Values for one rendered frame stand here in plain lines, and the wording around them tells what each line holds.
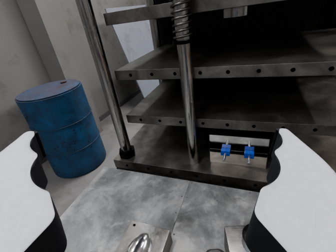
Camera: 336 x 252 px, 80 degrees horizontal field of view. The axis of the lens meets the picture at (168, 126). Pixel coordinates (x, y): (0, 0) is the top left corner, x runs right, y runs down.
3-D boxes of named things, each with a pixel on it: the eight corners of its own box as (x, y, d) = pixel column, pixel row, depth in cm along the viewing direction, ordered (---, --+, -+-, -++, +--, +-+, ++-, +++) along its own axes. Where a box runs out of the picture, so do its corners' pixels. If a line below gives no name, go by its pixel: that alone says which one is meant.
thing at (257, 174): (398, 213, 78) (405, 202, 75) (115, 167, 125) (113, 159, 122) (332, 113, 144) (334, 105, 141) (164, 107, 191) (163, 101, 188)
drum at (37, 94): (85, 141, 299) (58, 76, 250) (117, 151, 266) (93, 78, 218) (43, 170, 252) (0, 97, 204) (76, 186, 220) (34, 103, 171)
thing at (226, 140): (265, 168, 99) (269, 139, 90) (210, 161, 108) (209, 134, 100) (262, 119, 138) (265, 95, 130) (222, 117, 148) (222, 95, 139)
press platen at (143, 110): (378, 139, 76) (383, 128, 74) (127, 122, 116) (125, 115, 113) (324, 77, 135) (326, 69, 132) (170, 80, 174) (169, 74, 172)
